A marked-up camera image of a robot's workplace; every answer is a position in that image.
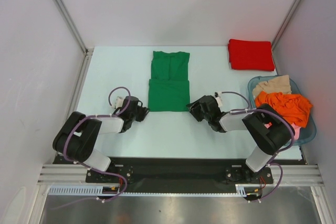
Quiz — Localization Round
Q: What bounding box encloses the green t-shirt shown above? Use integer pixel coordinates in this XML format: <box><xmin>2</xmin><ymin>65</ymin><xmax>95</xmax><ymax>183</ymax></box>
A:
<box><xmin>148</xmin><ymin>51</ymin><xmax>190</xmax><ymax>112</ymax></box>

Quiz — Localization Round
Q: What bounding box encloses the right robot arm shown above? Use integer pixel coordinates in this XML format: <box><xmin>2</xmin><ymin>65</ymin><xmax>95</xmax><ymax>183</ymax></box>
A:
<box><xmin>186</xmin><ymin>93</ymin><xmax>295</xmax><ymax>183</ymax></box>

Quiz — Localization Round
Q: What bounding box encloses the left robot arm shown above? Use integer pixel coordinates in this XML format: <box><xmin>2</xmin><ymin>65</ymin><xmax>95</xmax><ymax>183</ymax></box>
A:
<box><xmin>53</xmin><ymin>96</ymin><xmax>150</xmax><ymax>182</ymax></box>

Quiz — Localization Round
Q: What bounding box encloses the folded red t-shirt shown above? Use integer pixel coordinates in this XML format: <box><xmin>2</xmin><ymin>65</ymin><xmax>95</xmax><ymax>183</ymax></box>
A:
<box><xmin>228</xmin><ymin>39</ymin><xmax>275</xmax><ymax>71</ymax></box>

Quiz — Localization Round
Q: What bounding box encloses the beige t-shirt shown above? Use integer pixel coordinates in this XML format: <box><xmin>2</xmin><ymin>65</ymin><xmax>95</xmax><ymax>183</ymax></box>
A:
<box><xmin>252</xmin><ymin>75</ymin><xmax>292</xmax><ymax>97</ymax></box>

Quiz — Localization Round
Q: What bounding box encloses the orange t-shirt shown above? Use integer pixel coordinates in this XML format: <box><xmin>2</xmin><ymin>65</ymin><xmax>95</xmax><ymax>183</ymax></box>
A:
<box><xmin>255</xmin><ymin>91</ymin><xmax>313</xmax><ymax>127</ymax></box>

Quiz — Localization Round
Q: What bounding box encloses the pink t-shirt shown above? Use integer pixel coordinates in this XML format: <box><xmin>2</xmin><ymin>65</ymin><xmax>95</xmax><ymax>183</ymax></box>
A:
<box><xmin>265</xmin><ymin>123</ymin><xmax>301</xmax><ymax>141</ymax></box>

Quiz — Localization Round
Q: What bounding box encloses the blue plastic laundry basket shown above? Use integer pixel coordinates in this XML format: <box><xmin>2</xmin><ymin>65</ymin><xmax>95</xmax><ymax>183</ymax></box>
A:
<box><xmin>247</xmin><ymin>76</ymin><xmax>317</xmax><ymax>146</ymax></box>

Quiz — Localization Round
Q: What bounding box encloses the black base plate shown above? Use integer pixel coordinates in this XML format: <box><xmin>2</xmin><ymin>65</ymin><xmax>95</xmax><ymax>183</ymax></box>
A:
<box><xmin>52</xmin><ymin>156</ymin><xmax>275</xmax><ymax>195</ymax></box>

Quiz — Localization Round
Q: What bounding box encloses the aluminium frame post left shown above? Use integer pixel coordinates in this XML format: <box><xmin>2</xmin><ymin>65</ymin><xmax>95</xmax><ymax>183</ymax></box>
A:
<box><xmin>38</xmin><ymin>0</ymin><xmax>89</xmax><ymax>54</ymax></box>

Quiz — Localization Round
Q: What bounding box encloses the aluminium frame post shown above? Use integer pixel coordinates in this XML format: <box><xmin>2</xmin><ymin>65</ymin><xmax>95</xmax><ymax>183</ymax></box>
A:
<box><xmin>38</xmin><ymin>0</ymin><xmax>89</xmax><ymax>54</ymax></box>
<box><xmin>271</xmin><ymin>0</ymin><xmax>318</xmax><ymax>49</ymax></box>

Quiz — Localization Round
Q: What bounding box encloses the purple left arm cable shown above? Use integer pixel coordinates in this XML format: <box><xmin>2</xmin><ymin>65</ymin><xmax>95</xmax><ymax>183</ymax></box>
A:
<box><xmin>51</xmin><ymin>86</ymin><xmax>132</xmax><ymax>210</ymax></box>

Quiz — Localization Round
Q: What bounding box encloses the white slotted cable duct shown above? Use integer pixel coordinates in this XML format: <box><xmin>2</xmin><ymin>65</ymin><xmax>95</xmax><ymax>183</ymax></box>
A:
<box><xmin>48</xmin><ymin>185</ymin><xmax>261</xmax><ymax>198</ymax></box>

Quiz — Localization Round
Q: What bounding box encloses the aluminium front rail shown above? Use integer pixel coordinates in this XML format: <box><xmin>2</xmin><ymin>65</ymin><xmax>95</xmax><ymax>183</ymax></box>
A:
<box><xmin>37</xmin><ymin>164</ymin><xmax>324</xmax><ymax>187</ymax></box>

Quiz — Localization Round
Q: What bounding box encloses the aluminium frame post right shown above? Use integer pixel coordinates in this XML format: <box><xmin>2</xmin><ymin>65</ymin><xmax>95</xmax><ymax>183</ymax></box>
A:
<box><xmin>271</xmin><ymin>0</ymin><xmax>318</xmax><ymax>49</ymax></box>

